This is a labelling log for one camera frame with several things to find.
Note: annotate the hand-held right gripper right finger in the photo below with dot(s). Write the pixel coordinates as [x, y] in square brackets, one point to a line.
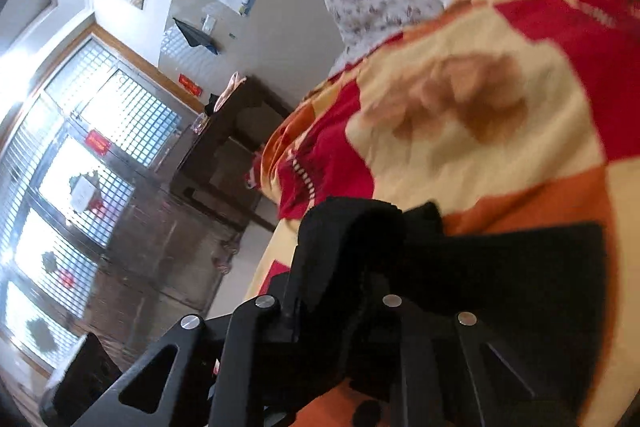
[425, 357]

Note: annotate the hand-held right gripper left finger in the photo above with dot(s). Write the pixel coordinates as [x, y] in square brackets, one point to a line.
[240, 347]

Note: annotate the black pants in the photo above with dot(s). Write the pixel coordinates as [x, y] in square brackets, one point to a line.
[500, 267]

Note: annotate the dark wooden nightstand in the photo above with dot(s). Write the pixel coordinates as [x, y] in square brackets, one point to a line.
[230, 142]

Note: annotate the window with metal grille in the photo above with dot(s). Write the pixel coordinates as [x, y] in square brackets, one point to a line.
[75, 187]

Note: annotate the red orange printed blanket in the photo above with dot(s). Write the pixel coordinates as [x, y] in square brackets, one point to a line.
[525, 57]

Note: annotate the red wall sticker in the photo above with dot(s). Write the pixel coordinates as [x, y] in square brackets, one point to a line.
[191, 84]

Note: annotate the black cloth on wall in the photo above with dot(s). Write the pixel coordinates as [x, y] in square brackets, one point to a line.
[195, 34]

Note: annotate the white wall switch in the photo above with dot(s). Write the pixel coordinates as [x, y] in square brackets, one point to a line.
[209, 23]

